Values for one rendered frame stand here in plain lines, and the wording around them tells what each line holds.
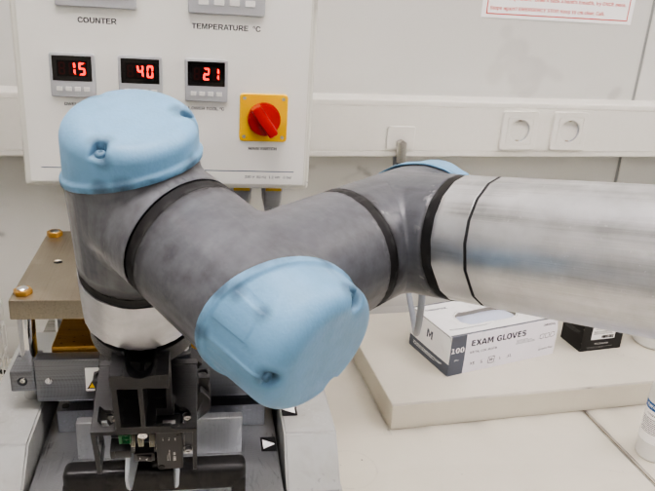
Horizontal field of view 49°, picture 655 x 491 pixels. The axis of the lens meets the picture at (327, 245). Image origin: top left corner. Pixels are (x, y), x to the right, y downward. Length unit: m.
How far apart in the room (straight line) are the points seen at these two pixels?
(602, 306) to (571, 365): 0.96
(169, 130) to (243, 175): 0.49
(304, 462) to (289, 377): 0.36
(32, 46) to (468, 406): 0.80
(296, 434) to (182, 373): 0.18
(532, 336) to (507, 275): 0.91
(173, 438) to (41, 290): 0.25
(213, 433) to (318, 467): 0.10
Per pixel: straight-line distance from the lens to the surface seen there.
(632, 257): 0.35
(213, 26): 0.83
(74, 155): 0.38
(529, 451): 1.16
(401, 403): 1.12
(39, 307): 0.70
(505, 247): 0.37
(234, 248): 0.34
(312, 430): 0.69
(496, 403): 1.19
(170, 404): 0.51
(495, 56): 1.33
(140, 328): 0.45
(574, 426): 1.24
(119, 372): 0.47
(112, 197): 0.38
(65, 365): 0.71
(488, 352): 1.23
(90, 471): 0.64
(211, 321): 0.34
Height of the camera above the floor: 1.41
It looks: 21 degrees down
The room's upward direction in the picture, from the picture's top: 4 degrees clockwise
